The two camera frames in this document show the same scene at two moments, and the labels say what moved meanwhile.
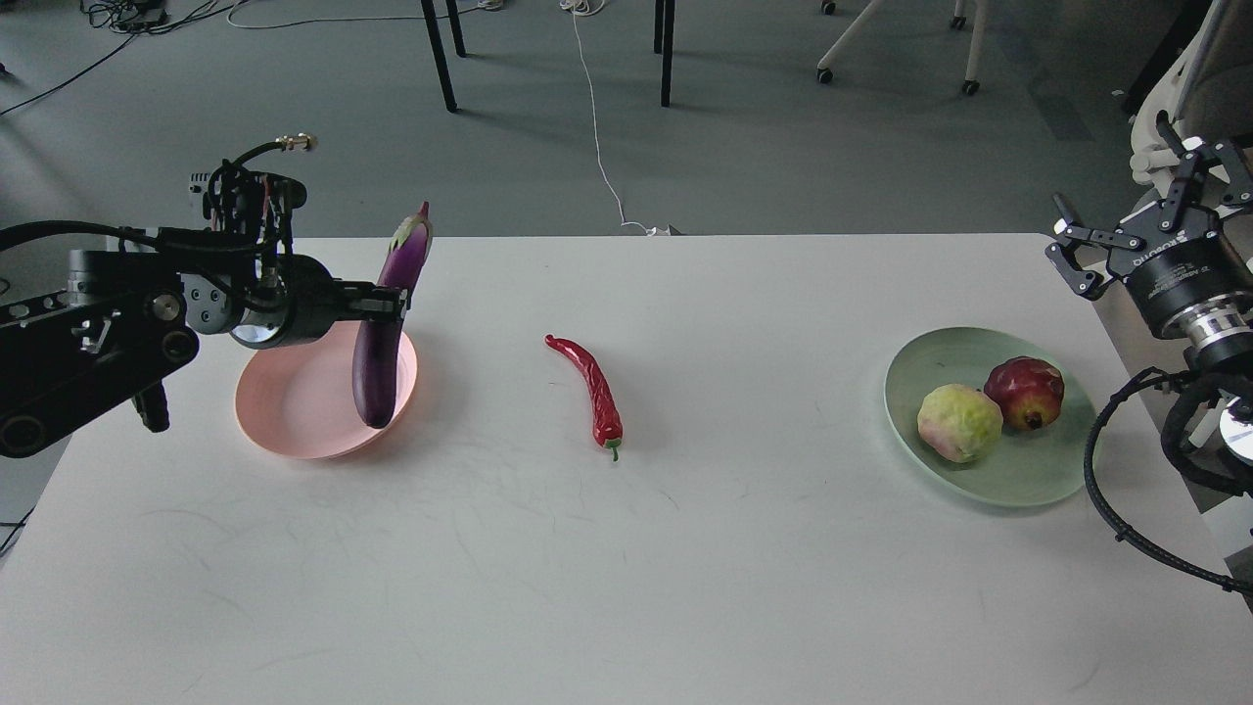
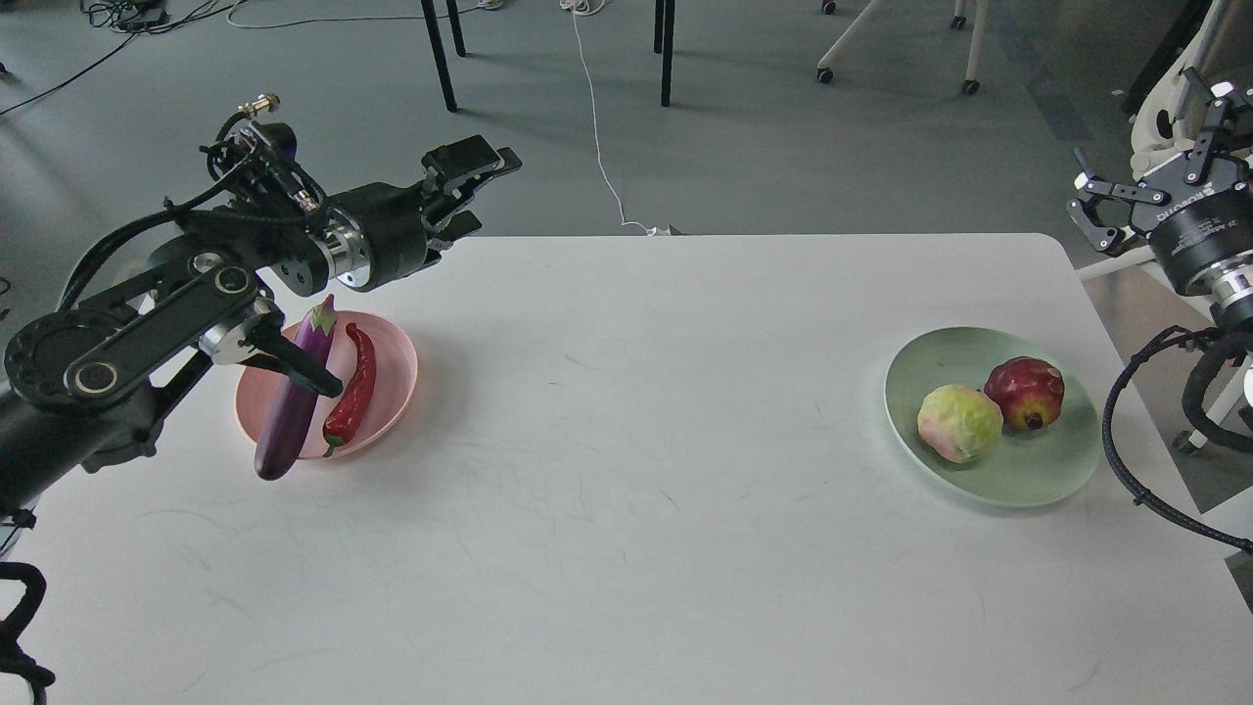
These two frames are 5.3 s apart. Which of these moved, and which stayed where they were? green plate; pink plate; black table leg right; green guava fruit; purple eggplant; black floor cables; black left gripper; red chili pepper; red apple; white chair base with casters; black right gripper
Moved: black left gripper; red chili pepper; black right gripper; purple eggplant
Stayed: pink plate; green guava fruit; green plate; white chair base with casters; black table leg right; red apple; black floor cables
